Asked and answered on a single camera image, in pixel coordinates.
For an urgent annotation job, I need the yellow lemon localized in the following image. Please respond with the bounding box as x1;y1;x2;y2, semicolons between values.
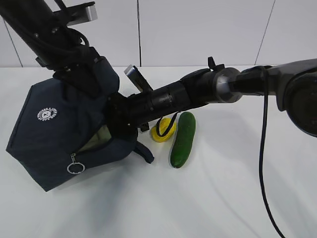
151;118;176;143

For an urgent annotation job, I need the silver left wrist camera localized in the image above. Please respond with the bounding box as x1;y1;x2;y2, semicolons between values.
53;0;98;26

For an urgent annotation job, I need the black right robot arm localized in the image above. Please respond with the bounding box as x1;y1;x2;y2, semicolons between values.
106;58;317;136

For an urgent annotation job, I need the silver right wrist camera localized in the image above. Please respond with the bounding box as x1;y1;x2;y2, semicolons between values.
124;65;153;93

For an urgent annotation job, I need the green lid glass food container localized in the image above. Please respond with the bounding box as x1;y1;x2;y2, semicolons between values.
79;125;111;152

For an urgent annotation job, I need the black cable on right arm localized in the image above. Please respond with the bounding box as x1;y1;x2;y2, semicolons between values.
259;66;285;238

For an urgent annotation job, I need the green cucumber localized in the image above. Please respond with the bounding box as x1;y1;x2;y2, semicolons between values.
170;112;196;169

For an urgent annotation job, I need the navy blue fabric lunch bag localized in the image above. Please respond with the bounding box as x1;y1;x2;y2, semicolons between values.
6;58;154;191

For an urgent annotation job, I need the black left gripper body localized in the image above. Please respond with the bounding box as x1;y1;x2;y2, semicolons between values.
53;46;105;98

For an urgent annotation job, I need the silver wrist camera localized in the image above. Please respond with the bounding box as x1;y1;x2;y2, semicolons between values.
53;0;98;26
124;65;153;93

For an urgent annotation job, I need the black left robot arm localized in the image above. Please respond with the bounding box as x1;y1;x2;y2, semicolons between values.
0;0;102;98

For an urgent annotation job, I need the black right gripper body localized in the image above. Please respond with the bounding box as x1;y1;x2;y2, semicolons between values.
105;92;150;140

